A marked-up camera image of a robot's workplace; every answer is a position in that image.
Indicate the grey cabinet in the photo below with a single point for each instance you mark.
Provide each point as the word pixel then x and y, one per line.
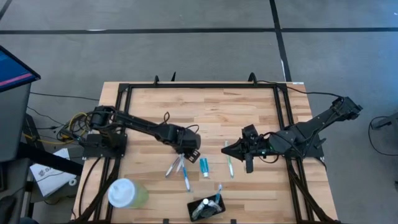
pixel 12 124

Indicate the black stand bar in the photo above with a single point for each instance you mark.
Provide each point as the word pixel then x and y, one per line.
pixel 46 158

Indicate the green wipes canister white lid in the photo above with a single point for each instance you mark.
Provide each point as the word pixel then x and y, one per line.
pixel 126 193

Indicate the monitor with blue screen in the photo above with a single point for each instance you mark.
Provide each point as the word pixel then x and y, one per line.
pixel 15 71

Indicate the green toothbrush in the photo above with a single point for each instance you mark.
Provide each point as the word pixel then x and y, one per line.
pixel 229 160

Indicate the teal toothpaste tube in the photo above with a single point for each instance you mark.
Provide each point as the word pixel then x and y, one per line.
pixel 204 165

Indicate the white box on floor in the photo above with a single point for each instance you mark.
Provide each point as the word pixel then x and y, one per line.
pixel 49 180

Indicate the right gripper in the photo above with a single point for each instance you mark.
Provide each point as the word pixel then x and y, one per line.
pixel 261 144

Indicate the white tape roll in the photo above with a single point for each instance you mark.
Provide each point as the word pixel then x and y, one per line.
pixel 70 181

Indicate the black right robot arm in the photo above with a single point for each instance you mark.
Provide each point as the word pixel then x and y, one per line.
pixel 311 126

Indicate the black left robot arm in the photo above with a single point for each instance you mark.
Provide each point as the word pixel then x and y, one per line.
pixel 140 124

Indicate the grey toothbrush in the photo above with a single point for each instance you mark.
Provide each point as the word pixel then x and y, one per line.
pixel 172 167

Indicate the grey stand foot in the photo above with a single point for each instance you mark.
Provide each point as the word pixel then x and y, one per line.
pixel 385 123

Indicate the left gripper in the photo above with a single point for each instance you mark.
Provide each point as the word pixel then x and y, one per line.
pixel 186 140

